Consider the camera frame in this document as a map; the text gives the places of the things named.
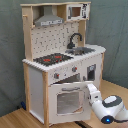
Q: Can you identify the black toy stovetop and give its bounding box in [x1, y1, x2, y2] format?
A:
[34, 53, 71, 66]

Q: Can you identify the white cupboard door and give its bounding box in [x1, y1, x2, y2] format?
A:
[80, 55, 102, 87]

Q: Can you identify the grey range hood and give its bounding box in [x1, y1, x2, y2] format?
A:
[35, 5, 64, 27]

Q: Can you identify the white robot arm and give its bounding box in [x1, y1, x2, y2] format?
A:
[87, 83, 128, 124]

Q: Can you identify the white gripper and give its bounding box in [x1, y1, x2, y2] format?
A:
[87, 84, 102, 104]

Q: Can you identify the white oven door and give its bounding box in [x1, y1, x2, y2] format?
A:
[49, 82, 91, 124]

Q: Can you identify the red stove knob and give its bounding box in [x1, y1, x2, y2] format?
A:
[72, 66, 77, 72]
[54, 73, 60, 79]

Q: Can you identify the grey toy sink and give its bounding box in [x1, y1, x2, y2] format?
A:
[65, 47, 95, 56]

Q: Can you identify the wooden toy kitchen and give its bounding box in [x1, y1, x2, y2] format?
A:
[22, 2, 105, 128]

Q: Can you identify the white toy microwave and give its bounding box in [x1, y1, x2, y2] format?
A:
[67, 4, 88, 20]

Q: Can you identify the black toy faucet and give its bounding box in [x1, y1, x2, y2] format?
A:
[67, 33, 82, 49]

